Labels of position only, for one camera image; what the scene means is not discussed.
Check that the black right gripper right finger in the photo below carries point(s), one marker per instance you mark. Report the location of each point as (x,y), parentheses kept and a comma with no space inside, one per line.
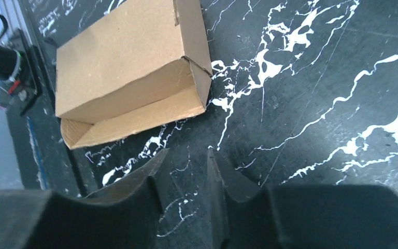
(245,215)

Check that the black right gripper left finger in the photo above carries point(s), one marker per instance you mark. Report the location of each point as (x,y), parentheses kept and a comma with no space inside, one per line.
(124,214)

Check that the brown cardboard paper box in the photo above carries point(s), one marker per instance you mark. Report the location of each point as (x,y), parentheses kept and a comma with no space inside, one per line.
(145,64)

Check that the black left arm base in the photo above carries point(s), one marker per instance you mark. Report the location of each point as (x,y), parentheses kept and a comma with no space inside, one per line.
(20,75)

